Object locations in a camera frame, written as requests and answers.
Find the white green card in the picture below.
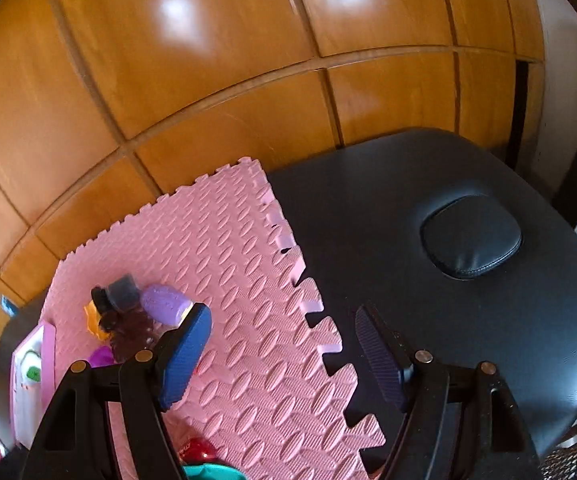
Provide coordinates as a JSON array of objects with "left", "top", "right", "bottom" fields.
[{"left": 21, "top": 350, "right": 42, "bottom": 387}]

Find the teal plastic toy tool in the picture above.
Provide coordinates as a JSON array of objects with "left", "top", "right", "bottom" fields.
[{"left": 181, "top": 461, "right": 247, "bottom": 480}]

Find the lilac ribbed plastic piece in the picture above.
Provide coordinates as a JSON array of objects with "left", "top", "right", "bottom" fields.
[{"left": 141, "top": 284, "right": 192, "bottom": 326}]

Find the white tray with pink rim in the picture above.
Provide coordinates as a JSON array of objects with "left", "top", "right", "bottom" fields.
[{"left": 11, "top": 322, "right": 59, "bottom": 451}]

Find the pink foam puzzle mat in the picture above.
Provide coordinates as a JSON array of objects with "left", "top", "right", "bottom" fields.
[{"left": 38, "top": 157, "right": 387, "bottom": 480}]

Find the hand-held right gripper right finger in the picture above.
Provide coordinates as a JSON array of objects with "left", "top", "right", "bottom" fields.
[{"left": 355, "top": 304, "right": 542, "bottom": 480}]

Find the grey metal mesh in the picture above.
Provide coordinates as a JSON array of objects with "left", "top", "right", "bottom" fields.
[{"left": 539, "top": 435, "right": 577, "bottom": 480}]

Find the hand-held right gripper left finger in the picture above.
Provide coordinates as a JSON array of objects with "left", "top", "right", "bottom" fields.
[{"left": 21, "top": 302, "right": 214, "bottom": 480}]

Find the red plastic toy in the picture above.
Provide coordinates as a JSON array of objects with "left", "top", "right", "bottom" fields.
[{"left": 178, "top": 437, "right": 222, "bottom": 464}]

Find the black face hole cushion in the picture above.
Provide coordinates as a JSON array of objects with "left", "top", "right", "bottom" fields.
[{"left": 420, "top": 199, "right": 523, "bottom": 281}]

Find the grey plastic cup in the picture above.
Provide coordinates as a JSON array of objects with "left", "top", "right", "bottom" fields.
[{"left": 106, "top": 274, "right": 142, "bottom": 313}]

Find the dark brown plastic toy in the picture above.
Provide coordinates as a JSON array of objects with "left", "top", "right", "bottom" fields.
[{"left": 101, "top": 310, "right": 163, "bottom": 362}]

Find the black round cap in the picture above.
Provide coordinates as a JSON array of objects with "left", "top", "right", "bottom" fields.
[{"left": 92, "top": 286, "right": 115, "bottom": 314}]

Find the purple plastic cup mould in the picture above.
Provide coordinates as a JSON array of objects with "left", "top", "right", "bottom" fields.
[{"left": 88, "top": 345, "right": 117, "bottom": 367}]

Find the orange plastic toy piece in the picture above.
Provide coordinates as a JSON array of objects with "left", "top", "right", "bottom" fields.
[{"left": 84, "top": 300, "right": 112, "bottom": 339}]

